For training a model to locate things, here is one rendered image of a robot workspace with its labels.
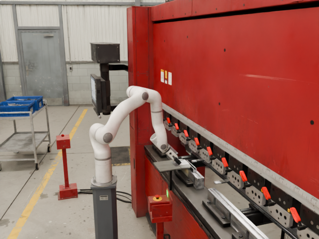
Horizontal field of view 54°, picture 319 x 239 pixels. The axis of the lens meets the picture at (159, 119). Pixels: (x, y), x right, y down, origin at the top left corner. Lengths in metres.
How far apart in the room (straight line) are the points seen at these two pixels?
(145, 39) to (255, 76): 1.76
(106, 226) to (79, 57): 7.38
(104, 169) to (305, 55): 1.49
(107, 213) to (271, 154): 1.30
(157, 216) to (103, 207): 0.41
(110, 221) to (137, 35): 1.77
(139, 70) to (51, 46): 6.45
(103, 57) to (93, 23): 6.05
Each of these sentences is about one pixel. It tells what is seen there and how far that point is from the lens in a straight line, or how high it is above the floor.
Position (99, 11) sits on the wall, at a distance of 9.32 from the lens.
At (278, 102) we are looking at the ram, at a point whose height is 1.74.
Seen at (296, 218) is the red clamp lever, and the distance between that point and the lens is 1.51.
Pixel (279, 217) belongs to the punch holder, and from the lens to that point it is 1.66.
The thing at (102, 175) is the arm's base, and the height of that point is 1.07.
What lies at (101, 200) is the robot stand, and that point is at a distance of 2.37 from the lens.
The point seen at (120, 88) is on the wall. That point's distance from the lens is 9.42.
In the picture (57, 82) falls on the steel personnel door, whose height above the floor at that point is 0.70.
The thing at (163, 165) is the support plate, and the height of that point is 1.00.
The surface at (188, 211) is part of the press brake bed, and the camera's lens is 2.44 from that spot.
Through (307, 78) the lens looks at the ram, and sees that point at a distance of 1.40.
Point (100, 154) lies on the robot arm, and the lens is 2.24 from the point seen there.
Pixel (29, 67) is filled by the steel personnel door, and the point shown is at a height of 1.14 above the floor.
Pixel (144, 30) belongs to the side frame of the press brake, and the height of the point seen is 2.07.
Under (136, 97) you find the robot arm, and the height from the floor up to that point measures 1.61.
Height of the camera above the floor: 2.04
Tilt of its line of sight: 15 degrees down
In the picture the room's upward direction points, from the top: straight up
